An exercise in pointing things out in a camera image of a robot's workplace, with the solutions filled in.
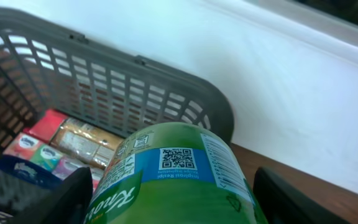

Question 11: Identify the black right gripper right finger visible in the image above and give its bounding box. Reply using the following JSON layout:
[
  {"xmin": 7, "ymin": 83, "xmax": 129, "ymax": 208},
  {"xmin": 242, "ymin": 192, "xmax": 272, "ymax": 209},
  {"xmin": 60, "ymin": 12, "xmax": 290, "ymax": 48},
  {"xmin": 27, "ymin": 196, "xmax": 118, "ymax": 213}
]
[{"xmin": 253, "ymin": 167, "xmax": 349, "ymax": 224}]

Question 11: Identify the grey plastic mesh basket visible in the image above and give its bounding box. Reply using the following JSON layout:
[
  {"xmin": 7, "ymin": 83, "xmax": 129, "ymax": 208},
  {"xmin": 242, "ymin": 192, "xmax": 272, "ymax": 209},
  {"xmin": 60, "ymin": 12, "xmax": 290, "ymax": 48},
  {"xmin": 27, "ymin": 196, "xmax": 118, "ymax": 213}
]
[{"xmin": 0, "ymin": 7, "xmax": 234, "ymax": 223}]

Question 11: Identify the orange spaghetti package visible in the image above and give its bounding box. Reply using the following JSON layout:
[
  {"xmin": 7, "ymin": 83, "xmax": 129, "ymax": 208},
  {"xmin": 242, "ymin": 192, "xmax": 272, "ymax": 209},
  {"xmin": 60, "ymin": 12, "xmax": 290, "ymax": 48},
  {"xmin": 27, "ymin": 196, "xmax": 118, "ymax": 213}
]
[{"xmin": 24, "ymin": 110, "xmax": 123, "ymax": 170}]

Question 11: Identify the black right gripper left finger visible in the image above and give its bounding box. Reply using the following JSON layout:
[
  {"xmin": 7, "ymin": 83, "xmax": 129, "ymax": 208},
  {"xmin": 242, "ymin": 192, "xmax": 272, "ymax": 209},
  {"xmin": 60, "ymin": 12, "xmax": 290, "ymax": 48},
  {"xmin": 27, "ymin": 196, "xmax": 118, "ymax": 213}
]
[{"xmin": 9, "ymin": 167, "xmax": 93, "ymax": 224}]

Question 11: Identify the multicolour tissue pack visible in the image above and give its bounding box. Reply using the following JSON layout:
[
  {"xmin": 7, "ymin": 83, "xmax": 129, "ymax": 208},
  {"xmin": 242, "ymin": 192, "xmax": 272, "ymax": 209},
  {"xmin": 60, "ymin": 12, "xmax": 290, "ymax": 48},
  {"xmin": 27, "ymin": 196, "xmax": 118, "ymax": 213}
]
[{"xmin": 0, "ymin": 133, "xmax": 103, "ymax": 189}]

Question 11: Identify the green lid glass jar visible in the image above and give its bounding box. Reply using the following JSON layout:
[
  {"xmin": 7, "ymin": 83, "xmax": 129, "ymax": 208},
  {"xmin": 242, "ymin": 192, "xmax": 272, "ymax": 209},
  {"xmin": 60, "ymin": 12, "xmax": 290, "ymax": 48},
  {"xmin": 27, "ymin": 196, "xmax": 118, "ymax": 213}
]
[{"xmin": 84, "ymin": 123, "xmax": 267, "ymax": 224}]

